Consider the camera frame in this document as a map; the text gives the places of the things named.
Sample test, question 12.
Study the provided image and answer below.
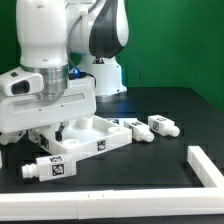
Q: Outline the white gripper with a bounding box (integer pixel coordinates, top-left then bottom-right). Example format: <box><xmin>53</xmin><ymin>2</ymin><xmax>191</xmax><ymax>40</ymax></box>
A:
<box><xmin>0</xmin><ymin>77</ymin><xmax>96</xmax><ymax>142</ymax></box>

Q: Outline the white square table top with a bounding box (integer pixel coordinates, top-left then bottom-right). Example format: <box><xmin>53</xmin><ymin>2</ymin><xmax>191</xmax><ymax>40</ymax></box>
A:
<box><xmin>28</xmin><ymin>116</ymin><xmax>132</xmax><ymax>161</ymax></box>

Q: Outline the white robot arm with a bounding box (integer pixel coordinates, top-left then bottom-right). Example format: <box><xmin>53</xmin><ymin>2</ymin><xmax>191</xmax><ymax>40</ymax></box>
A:
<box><xmin>0</xmin><ymin>0</ymin><xmax>129</xmax><ymax>145</ymax></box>

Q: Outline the white sheet with tags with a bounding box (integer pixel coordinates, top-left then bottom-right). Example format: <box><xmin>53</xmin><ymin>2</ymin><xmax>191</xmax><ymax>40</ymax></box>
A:
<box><xmin>106</xmin><ymin>118</ymin><xmax>137</xmax><ymax>126</ymax></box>

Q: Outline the white part at left edge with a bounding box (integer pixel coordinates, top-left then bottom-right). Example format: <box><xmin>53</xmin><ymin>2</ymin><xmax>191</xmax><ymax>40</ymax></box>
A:
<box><xmin>0</xmin><ymin>150</ymin><xmax>3</xmax><ymax>169</ymax></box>

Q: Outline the white L-shaped obstacle fence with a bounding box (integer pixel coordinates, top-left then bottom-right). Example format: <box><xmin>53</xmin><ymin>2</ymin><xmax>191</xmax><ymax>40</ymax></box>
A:
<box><xmin>0</xmin><ymin>146</ymin><xmax>224</xmax><ymax>221</ymax></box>

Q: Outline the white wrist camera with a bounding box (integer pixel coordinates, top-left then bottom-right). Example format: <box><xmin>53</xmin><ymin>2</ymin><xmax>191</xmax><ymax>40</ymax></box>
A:
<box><xmin>0</xmin><ymin>69</ymin><xmax>44</xmax><ymax>97</ymax></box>

